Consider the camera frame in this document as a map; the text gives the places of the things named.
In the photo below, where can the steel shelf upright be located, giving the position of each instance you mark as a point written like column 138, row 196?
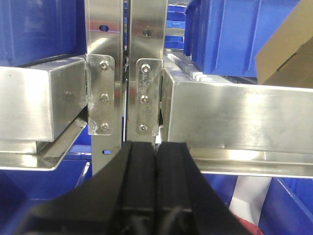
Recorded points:
column 104, row 58
column 146, row 33

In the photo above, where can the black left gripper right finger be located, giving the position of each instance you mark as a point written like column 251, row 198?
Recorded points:
column 187, row 204

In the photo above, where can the left steel shelf upright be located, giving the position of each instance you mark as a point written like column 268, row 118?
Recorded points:
column 104, row 58

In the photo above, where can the blue bin lower right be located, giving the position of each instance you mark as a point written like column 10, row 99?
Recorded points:
column 277, row 206

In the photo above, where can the blue bin upper left shelf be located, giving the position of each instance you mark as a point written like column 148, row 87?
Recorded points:
column 32, row 30

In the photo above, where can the right steel shelf upright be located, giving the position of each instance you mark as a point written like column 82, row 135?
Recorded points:
column 146, row 33

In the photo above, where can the brown cardboard box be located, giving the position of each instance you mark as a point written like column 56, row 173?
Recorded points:
column 287, row 58

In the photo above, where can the blue bin upper right shelf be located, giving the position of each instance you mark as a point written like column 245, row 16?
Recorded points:
column 223, row 37

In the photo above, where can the left steel shelf beam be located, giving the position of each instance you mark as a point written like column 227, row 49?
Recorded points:
column 42, row 113

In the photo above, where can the blue bin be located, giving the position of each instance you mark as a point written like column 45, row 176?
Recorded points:
column 20, row 190
column 277, row 206

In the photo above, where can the blue bin lower left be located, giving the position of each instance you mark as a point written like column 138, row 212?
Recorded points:
column 20, row 190

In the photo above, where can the blue bin shelf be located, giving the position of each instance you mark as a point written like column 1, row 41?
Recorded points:
column 32, row 30
column 223, row 37

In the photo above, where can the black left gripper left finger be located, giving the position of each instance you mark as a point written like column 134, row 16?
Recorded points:
column 118, row 200

